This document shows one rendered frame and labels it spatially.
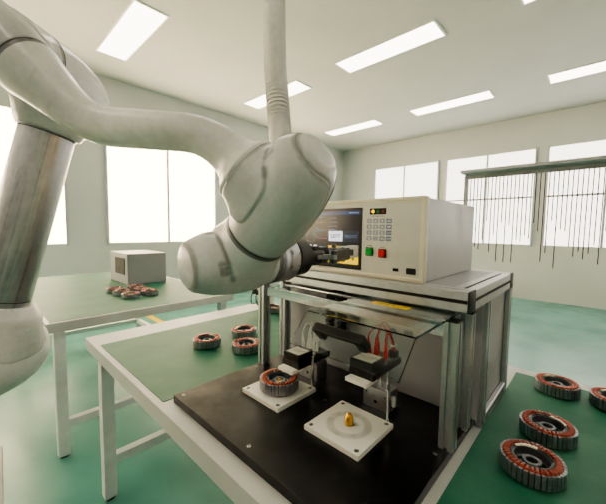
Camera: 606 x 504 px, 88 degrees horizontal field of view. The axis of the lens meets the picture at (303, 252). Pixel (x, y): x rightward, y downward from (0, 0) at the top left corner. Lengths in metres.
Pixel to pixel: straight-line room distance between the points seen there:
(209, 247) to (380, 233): 0.49
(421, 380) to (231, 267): 0.69
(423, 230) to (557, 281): 6.33
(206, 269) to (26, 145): 0.52
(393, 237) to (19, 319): 0.84
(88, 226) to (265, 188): 4.91
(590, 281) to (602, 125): 2.50
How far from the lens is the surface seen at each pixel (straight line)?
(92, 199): 5.28
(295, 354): 0.98
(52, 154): 0.87
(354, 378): 0.83
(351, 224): 0.88
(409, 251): 0.80
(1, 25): 0.75
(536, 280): 7.10
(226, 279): 0.48
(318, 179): 0.39
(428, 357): 0.97
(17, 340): 0.90
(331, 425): 0.85
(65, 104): 0.66
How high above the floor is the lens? 1.24
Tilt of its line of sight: 4 degrees down
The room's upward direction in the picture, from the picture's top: 1 degrees clockwise
